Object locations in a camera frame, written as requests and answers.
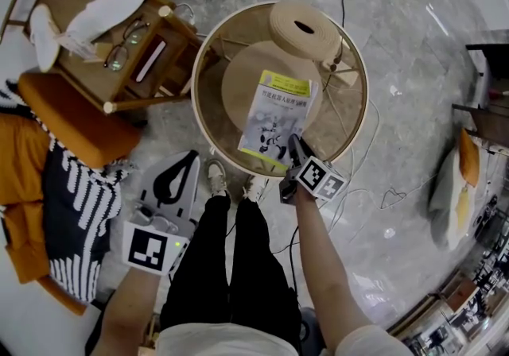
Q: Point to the black white striped blanket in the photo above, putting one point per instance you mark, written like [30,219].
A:
[67,219]

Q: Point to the wooden side table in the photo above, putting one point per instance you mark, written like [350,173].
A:
[91,76]

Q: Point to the person's right forearm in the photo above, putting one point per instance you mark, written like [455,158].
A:
[322,259]

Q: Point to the small orange cushion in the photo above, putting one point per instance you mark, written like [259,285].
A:
[28,243]

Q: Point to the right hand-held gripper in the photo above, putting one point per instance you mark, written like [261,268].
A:
[314,177]

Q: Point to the large orange cushion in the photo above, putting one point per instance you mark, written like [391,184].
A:
[20,155]

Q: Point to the person's black trousers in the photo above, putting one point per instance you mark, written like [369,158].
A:
[207,267]

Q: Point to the person's right shoe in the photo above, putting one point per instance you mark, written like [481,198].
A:
[254,186]

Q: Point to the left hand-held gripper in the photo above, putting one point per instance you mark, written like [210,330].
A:
[145,247]

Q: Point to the person's white shirt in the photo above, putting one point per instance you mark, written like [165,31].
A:
[222,342]

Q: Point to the dark wooden desk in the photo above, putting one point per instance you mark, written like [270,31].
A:
[489,120]

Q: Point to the white beanbag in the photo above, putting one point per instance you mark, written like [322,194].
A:
[443,195]

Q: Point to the person's shoe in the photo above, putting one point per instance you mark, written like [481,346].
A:
[254,186]
[216,177]

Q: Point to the person's left shoe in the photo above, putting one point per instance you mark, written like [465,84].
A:
[216,177]

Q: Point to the yellow pillow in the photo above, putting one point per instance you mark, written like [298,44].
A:
[462,207]

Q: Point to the white paper tag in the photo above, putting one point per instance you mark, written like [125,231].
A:
[75,44]

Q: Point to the person's left forearm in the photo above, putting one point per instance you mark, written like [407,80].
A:
[127,306]

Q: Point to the beige round disc base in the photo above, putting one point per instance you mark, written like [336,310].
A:
[242,84]

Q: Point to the white power strip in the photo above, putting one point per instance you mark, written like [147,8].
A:
[338,66]

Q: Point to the dark red booklet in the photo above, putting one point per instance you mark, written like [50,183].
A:
[149,60]

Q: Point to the black-rimmed glasses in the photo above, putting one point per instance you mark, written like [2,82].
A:
[115,58]

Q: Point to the round glass side table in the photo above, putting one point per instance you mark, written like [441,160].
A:
[342,116]

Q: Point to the cluttered equipment desk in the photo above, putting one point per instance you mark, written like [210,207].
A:
[469,299]

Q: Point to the orange sofa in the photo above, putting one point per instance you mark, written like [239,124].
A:
[79,128]

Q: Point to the yellow and white booklet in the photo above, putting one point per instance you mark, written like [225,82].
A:
[274,120]

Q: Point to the orange pillow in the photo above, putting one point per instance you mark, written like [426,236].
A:
[469,155]

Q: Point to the white slipper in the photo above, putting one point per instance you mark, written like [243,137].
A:
[111,5]
[43,40]

